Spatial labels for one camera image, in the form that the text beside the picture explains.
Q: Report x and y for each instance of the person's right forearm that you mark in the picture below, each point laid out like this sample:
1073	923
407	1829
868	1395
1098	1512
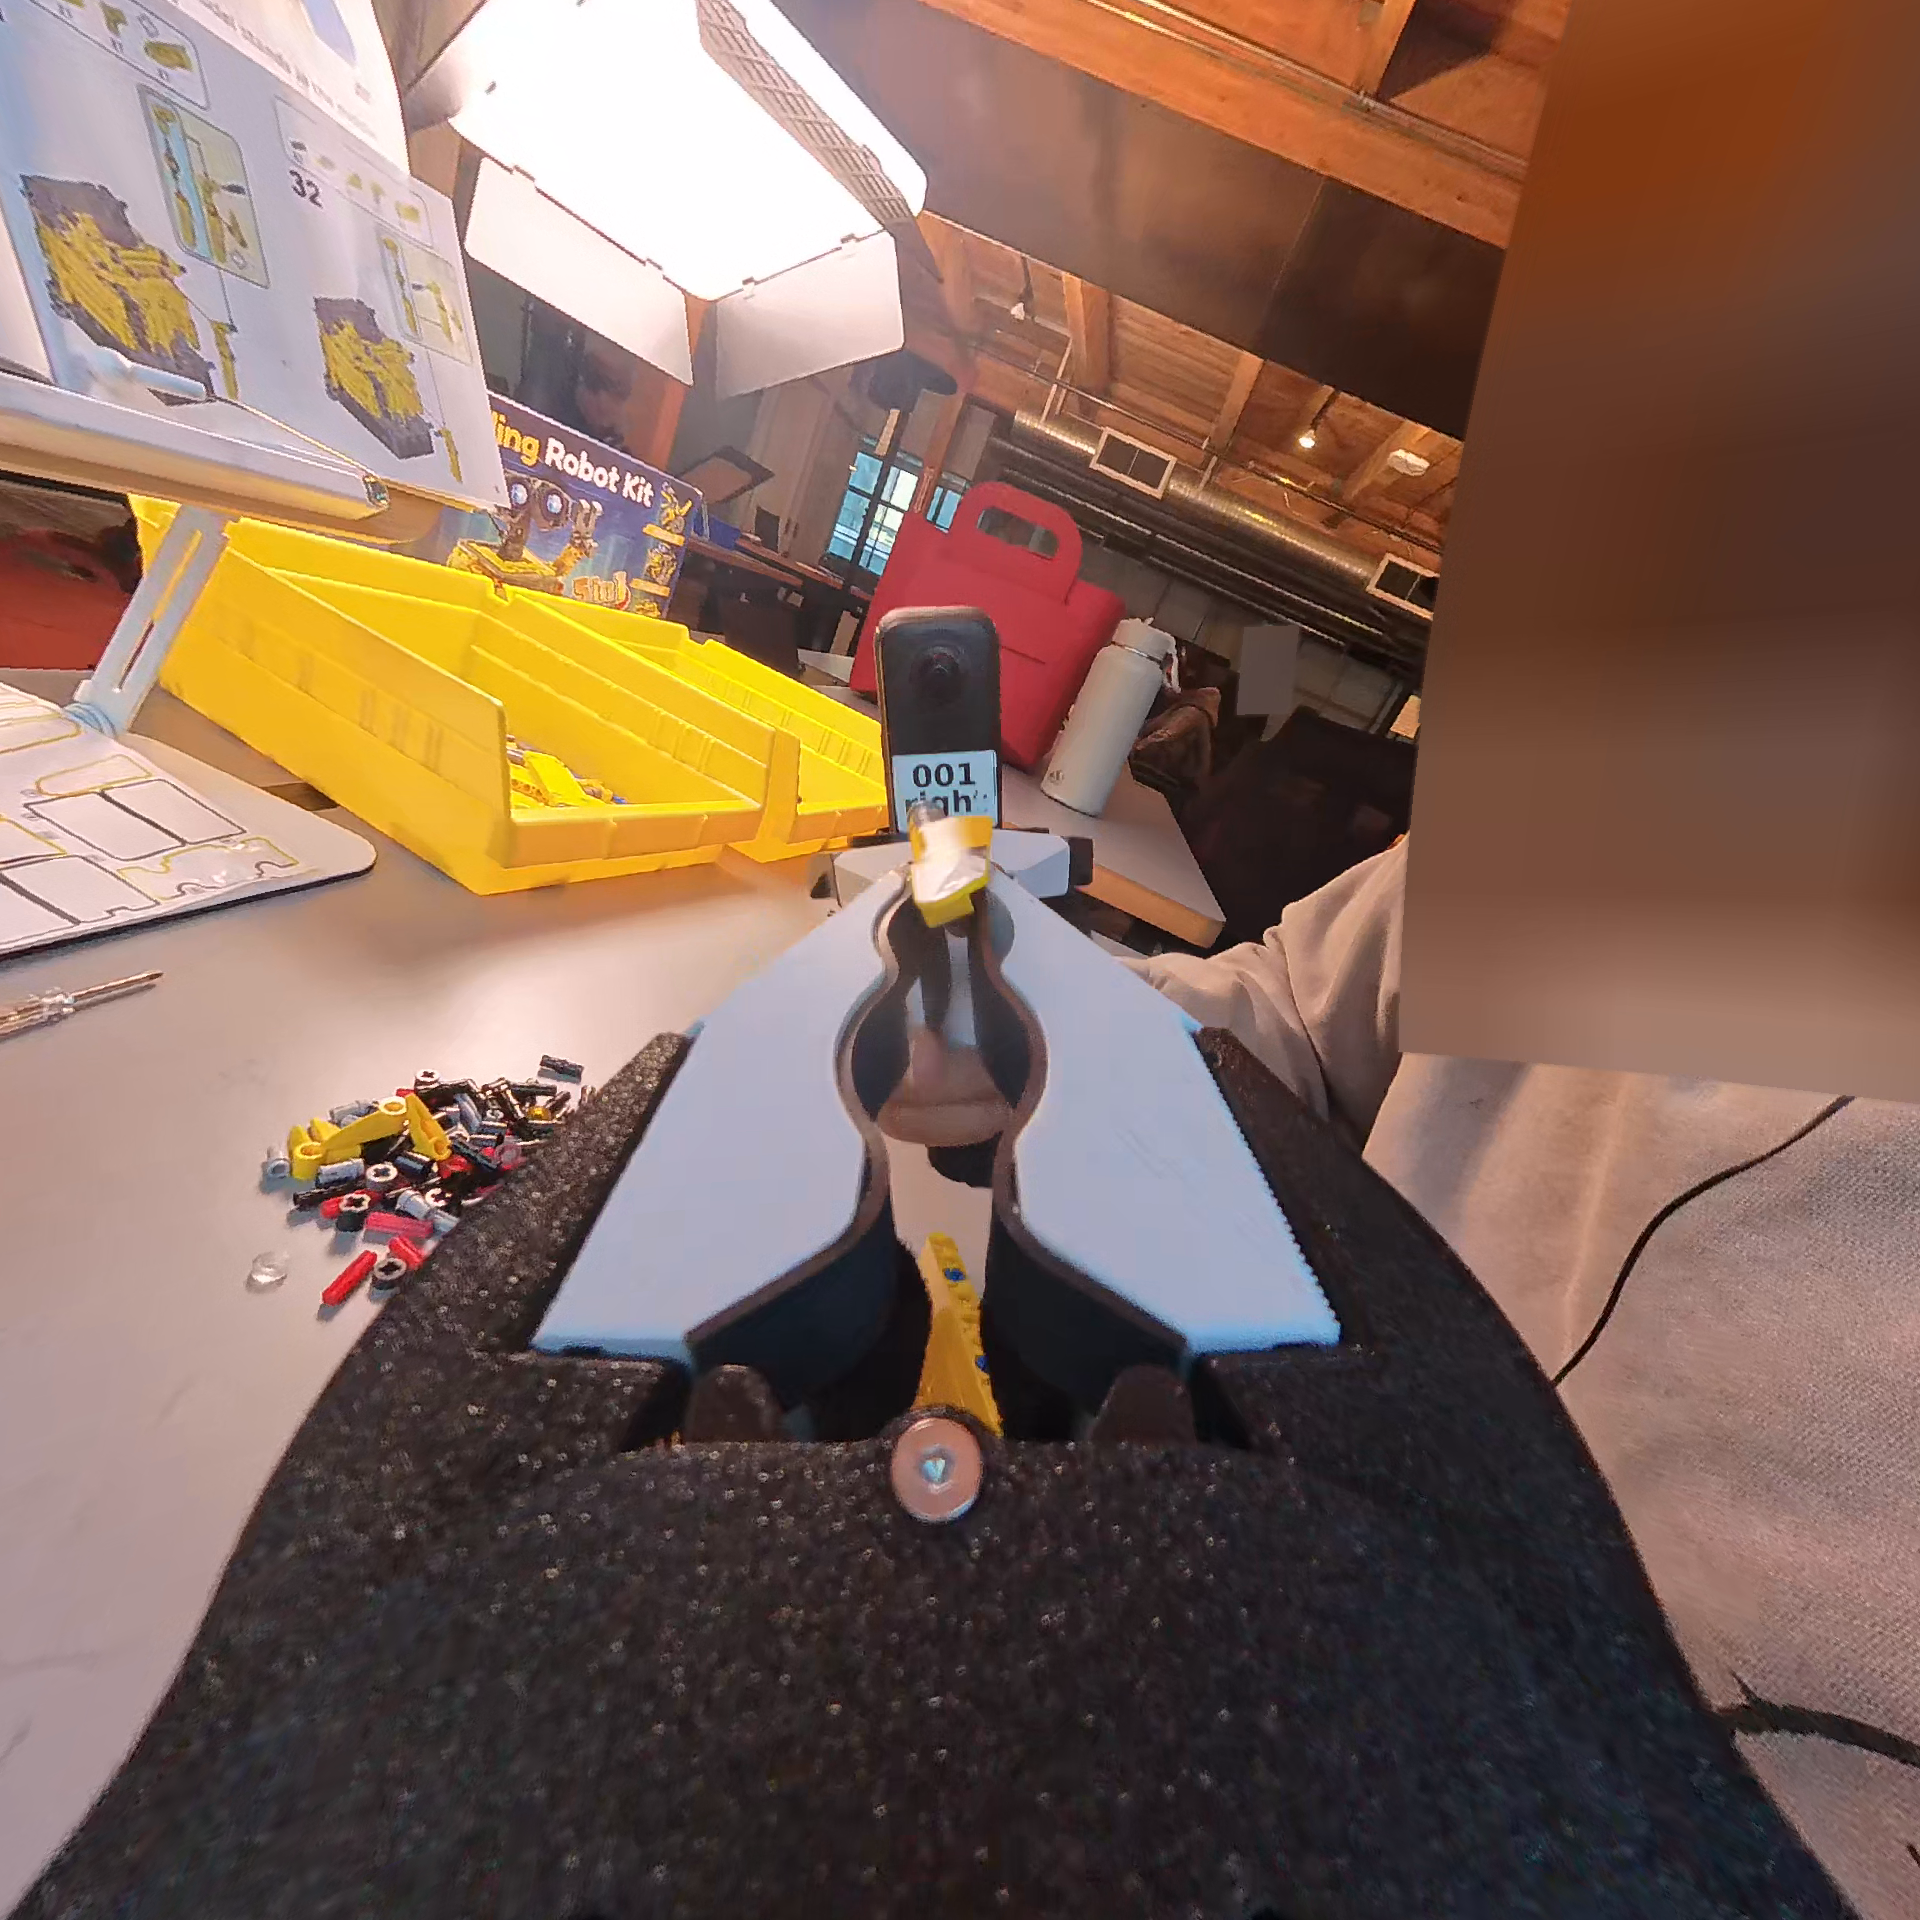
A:
1319	975

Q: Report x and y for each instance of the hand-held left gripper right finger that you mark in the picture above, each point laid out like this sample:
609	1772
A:
1154	1185

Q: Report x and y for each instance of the blue robot kit box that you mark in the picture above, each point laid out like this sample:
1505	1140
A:
599	481

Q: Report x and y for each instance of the silver ceiling duct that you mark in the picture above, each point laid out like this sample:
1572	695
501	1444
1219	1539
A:
1243	509

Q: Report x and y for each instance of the white book stand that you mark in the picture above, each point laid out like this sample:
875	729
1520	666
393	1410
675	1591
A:
148	616

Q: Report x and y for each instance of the assorted grey blue small parts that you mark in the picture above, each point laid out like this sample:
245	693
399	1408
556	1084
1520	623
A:
547	773

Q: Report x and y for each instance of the white building instruction booklet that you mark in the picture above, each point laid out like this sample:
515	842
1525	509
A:
300	300

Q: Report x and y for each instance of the white sticker sheet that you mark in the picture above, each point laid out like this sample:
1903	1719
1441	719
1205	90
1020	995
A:
120	825

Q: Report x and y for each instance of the pile of black red pins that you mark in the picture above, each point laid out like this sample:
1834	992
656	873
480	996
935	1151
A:
434	1155

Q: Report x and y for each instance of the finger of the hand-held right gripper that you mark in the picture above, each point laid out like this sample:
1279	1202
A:
868	866
1036	866

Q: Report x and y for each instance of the yellow bent beam piece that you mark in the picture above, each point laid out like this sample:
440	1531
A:
322	1147

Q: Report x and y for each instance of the yellow plastic bin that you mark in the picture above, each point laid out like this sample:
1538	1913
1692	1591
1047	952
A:
809	779
375	721

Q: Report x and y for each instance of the grey desk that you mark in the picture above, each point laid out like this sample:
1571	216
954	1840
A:
225	1424

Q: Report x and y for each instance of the yellow toy robot model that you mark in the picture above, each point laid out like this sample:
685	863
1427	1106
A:
960	1348

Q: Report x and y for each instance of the clear round stud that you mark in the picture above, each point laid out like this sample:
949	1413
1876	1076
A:
269	1269

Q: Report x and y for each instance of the white water bottle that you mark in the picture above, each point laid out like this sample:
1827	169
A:
1101	733

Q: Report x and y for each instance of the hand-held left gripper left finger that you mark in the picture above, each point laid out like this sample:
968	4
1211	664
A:
721	1185

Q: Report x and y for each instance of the person's right hand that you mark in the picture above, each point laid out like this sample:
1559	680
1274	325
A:
941	1093

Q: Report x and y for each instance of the white lamp panel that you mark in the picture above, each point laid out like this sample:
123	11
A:
628	119

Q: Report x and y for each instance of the red tote bag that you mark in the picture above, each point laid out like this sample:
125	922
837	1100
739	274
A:
1049	674

